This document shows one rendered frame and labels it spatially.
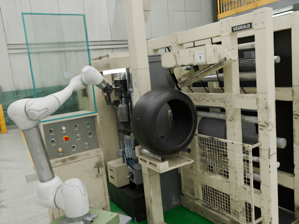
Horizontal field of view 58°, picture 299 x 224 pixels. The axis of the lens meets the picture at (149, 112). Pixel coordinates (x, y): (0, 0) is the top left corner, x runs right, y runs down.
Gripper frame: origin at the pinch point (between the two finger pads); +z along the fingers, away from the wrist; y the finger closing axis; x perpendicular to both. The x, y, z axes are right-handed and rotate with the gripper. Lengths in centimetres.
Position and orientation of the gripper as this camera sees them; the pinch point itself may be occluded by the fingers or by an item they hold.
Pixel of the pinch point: (119, 99)
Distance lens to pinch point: 227.9
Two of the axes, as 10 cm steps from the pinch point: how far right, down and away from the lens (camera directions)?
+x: 6.6, 1.8, -7.3
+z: 5.6, 5.3, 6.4
